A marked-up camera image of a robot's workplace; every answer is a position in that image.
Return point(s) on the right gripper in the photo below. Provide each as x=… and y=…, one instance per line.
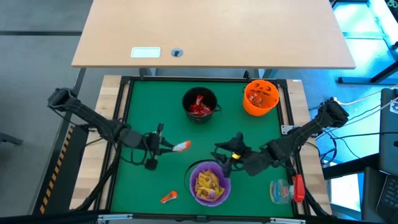
x=252, y=161

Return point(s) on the black diagonal frame strut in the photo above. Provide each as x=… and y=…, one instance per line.
x=311, y=199
x=102, y=183

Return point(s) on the yellow candy packet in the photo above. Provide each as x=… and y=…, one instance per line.
x=203, y=179
x=214, y=191

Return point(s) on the black plate with hazard stripes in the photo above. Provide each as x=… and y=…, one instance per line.
x=62, y=168

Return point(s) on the open laptop with keyboard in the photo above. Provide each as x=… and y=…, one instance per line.
x=387, y=199

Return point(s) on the orange pumpkin bucket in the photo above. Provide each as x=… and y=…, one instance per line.
x=248, y=109

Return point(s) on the light wooden desk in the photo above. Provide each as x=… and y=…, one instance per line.
x=214, y=31

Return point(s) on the orange white candy packet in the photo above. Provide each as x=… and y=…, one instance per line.
x=182, y=146

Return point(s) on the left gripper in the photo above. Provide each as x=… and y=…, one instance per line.
x=155, y=143

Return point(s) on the purple pumpkin bucket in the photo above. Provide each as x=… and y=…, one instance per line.
x=228, y=189

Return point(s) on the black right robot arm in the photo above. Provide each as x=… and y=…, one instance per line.
x=304, y=132

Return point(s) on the black table frame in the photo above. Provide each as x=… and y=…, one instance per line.
x=186, y=77

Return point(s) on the black desk foot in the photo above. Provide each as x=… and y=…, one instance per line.
x=354, y=80

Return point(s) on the black cauldron bucket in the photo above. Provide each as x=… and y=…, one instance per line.
x=189, y=93

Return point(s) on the green table mat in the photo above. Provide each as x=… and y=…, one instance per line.
x=174, y=109

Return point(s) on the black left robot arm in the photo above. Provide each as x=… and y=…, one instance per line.
x=90, y=116

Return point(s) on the red KitKat packet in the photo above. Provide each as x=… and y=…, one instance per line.
x=199, y=100
x=199, y=110

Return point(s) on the silver mounting bracket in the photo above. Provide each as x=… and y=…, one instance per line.
x=287, y=221
x=115, y=217
x=286, y=129

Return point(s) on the grey closed laptop with sticker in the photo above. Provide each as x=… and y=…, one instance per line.
x=388, y=140

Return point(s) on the white rectangular desk plate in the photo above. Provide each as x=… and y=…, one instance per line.
x=145, y=52

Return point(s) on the Windex spray bottle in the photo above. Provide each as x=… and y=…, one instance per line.
x=281, y=191

